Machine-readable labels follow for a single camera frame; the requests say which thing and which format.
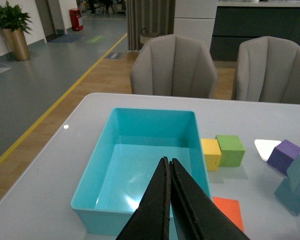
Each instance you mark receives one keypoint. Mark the woven basket with handle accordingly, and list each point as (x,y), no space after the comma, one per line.
(146,35)

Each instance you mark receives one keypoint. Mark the grey upholstered chair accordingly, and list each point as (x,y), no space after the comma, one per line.
(268,70)
(174,65)

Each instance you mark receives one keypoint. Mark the person standing far away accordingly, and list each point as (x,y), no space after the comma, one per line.
(91,6)

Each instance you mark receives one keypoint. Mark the gold plant pot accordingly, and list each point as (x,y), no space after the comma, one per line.
(17,43)

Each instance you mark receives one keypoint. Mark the grey curtain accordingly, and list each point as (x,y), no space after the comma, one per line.
(156,16)

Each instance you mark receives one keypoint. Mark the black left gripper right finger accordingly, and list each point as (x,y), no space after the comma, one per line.
(195,214)

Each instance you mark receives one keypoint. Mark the dark grey counter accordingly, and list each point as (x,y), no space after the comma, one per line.
(238,22)

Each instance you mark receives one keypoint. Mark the red floor cabinet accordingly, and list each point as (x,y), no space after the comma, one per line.
(76,19)

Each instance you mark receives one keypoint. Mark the purple foam block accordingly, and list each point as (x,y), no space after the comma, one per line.
(283,155)

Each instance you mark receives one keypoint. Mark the blue floor mat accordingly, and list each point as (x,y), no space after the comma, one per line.
(68,38)

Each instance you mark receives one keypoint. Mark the white drawer cabinet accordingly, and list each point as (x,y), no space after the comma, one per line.
(195,19)

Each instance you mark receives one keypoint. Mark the left grey upholstered chair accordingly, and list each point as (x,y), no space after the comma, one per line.
(174,65)

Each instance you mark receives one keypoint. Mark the yellow foam block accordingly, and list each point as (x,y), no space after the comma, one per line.
(212,153)

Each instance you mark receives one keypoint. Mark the right grey upholstered chair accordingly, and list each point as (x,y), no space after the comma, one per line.
(268,70)

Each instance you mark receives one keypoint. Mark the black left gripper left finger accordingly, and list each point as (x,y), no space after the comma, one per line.
(151,220)

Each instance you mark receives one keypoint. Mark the green potted plant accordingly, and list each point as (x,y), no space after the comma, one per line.
(13,18)

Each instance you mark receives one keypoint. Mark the green foam block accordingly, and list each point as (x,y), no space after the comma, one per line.
(232,150)

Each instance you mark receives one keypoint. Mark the turquoise plastic bin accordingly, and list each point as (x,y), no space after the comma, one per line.
(124,159)

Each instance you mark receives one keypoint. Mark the orange foam block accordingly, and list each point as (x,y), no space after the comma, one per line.
(231,209)

